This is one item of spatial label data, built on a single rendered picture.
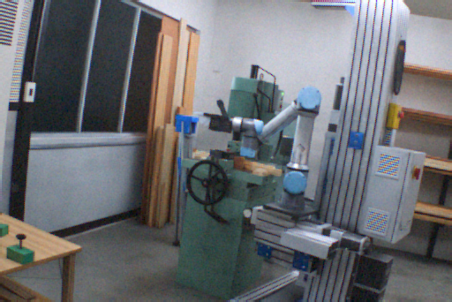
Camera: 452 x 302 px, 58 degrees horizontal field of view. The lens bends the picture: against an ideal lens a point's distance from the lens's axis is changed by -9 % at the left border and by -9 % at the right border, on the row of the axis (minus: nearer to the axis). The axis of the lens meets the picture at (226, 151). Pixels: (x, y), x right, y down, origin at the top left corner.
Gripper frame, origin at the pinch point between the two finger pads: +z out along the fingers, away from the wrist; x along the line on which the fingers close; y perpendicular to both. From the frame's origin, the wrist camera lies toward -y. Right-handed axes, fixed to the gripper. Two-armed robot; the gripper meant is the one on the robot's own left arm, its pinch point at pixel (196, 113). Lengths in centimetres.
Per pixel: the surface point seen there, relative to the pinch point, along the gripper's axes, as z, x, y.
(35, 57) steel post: 125, 25, -24
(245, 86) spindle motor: -13, 65, -30
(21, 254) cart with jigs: 47, -67, 76
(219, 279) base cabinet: -17, 72, 101
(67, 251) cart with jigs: 40, -39, 77
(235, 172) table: -16, 63, 27
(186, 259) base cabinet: 9, 78, 93
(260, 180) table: -34, 58, 29
